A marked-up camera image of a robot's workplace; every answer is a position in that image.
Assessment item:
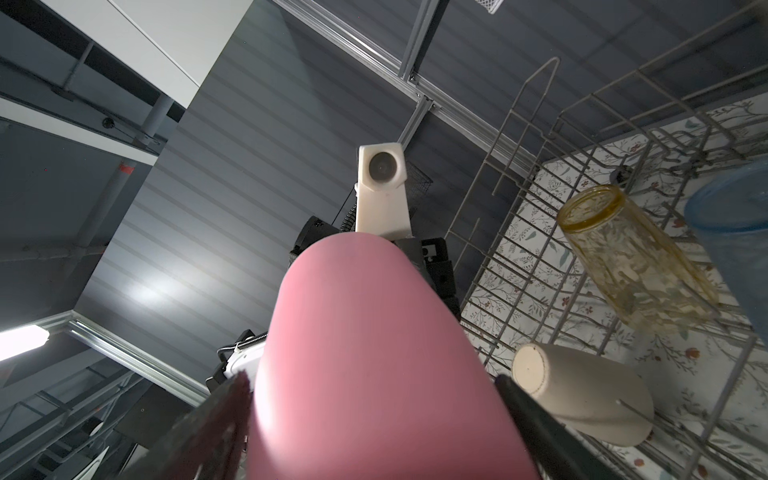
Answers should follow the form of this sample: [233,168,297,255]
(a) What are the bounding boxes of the floral table mat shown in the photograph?
[462,94,767,479]

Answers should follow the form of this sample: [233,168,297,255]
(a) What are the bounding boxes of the beige plastic cup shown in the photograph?
[512,343,654,447]

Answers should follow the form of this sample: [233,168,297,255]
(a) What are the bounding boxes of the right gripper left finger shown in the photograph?
[118,372,252,480]

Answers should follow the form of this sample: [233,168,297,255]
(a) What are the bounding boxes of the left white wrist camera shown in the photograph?
[355,143,412,241]

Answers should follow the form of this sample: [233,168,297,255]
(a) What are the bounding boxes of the black wire wall basket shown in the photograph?
[331,162,433,231]

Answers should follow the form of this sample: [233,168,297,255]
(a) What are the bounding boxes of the pink plastic cup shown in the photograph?
[247,233,538,479]

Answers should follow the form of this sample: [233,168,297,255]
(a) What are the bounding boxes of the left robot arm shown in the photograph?
[205,216,461,393]

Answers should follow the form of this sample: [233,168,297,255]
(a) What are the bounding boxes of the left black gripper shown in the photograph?
[394,237,461,318]

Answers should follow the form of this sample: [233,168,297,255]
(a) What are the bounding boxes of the blue translucent cup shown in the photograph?
[684,156,767,340]

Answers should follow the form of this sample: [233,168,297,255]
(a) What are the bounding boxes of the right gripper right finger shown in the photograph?
[494,375,620,480]

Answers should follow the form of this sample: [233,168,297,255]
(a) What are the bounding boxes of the grey wire dish rack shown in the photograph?
[447,1,767,479]

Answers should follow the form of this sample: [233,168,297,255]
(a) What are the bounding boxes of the yellow glass cup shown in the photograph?
[556,185,718,335]

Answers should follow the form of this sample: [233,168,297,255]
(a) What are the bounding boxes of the white mesh wall basket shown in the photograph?
[476,0,504,15]

